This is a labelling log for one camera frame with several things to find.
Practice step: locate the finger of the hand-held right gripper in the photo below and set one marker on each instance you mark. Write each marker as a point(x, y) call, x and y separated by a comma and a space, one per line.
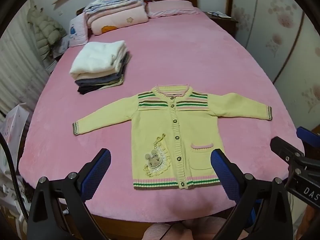
point(283, 147)
point(308, 137)

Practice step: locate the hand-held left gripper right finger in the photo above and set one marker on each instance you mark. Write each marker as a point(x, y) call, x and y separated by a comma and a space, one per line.
point(221, 170)

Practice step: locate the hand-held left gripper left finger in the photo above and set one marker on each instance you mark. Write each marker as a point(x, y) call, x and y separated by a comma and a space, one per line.
point(98, 167)

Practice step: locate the yellow striped knit cardigan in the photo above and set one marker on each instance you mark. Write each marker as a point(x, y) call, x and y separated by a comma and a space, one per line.
point(162, 130)

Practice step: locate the person's right forearm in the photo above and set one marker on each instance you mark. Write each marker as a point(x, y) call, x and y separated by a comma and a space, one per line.
point(312, 221)

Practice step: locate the person's legs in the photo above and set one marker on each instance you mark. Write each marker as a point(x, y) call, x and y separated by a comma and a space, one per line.
point(197, 226)

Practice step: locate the black folded garment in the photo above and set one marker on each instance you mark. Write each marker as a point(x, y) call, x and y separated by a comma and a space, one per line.
point(86, 89)

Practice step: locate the light green folded garment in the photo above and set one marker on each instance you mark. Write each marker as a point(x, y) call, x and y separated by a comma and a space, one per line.
point(112, 82)

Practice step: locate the grey folded garment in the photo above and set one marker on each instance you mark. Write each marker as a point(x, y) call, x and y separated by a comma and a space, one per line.
point(105, 79)

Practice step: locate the white paper bag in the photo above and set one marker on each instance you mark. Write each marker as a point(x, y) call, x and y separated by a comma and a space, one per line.
point(12, 127)

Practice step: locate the floral wardrobe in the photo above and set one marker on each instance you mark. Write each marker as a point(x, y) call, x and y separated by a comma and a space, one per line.
point(280, 30)

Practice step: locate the white folded sweater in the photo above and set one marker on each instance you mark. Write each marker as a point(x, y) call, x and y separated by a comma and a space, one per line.
point(97, 55)

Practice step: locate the white curtain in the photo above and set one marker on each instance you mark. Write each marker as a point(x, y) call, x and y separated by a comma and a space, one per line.
point(17, 75)

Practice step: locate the pink bed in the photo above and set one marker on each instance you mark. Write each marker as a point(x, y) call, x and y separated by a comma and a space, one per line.
point(175, 55)

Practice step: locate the wooden nightstand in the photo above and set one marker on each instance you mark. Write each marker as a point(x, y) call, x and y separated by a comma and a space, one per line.
point(226, 23)

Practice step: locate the small pillow with blue print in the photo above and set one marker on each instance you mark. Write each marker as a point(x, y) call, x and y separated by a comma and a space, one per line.
point(77, 31)

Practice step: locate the green puffer jacket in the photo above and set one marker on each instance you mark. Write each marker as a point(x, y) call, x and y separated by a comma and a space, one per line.
point(46, 33)

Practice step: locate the papers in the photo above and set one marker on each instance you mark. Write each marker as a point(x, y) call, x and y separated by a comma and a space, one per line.
point(218, 14)

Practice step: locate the pink folded quilt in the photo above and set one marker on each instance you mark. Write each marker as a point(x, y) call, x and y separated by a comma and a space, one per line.
point(120, 18)

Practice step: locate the pink pillow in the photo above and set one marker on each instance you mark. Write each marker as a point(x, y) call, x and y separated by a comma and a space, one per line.
point(172, 8)

